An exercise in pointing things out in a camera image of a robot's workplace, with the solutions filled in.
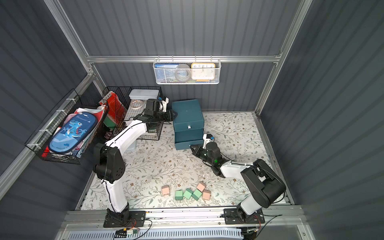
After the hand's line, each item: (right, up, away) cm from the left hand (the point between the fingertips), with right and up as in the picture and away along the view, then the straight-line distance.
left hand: (177, 114), depth 90 cm
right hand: (+9, -18, -4) cm, 21 cm away
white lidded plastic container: (-25, +15, +12) cm, 32 cm away
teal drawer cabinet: (+7, -6, -1) cm, 9 cm away
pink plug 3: (+16, -44, -10) cm, 48 cm away
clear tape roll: (-29, +8, +9) cm, 32 cm away
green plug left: (+2, -44, -11) cm, 45 cm away
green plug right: (+11, -44, -11) cm, 46 cm away
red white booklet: (-45, +5, +13) cm, 47 cm away
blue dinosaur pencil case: (-43, -8, -23) cm, 50 cm away
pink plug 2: (+14, -41, -7) cm, 44 cm away
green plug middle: (+7, -43, -11) cm, 45 cm away
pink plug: (-6, -42, -9) cm, 43 cm away
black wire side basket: (-53, +4, -13) cm, 55 cm away
